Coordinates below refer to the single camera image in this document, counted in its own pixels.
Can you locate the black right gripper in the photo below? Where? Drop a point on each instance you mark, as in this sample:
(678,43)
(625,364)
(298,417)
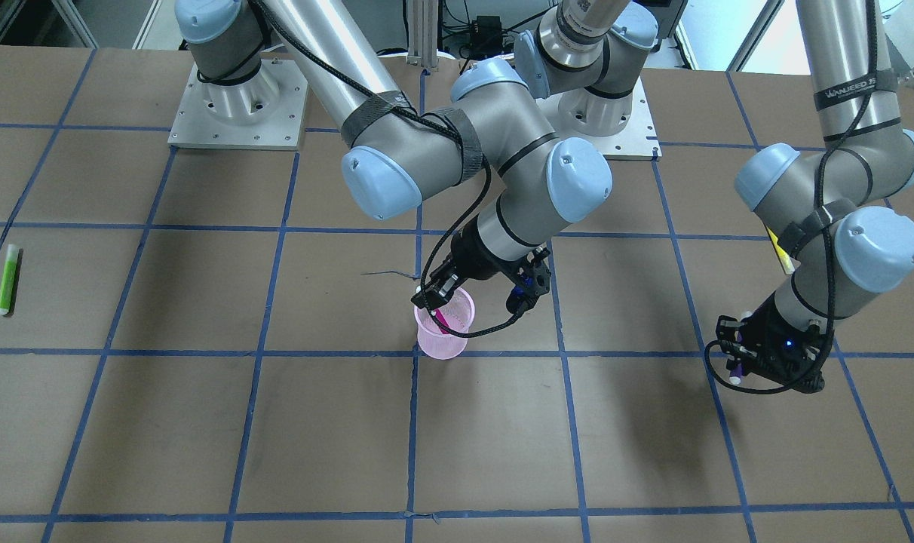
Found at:
(473,254)

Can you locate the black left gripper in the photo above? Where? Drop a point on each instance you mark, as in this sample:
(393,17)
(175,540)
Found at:
(759,329)

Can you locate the purple marker pen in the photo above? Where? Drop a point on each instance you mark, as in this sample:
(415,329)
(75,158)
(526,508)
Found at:
(736,374)

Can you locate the pink marker pen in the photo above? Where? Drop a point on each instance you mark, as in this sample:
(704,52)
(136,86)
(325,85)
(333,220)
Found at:
(439,321)

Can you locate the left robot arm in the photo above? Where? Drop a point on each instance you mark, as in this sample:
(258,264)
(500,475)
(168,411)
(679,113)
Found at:
(821,207)

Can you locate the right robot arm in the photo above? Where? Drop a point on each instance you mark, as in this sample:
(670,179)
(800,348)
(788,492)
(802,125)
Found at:
(397,159)

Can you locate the yellow marker pen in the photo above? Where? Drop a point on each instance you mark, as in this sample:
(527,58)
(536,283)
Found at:
(787,263)

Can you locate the green marker pen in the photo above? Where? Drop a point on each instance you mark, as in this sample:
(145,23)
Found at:
(8,280)

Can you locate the aluminium frame post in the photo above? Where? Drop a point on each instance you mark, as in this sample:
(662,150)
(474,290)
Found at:
(423,34)

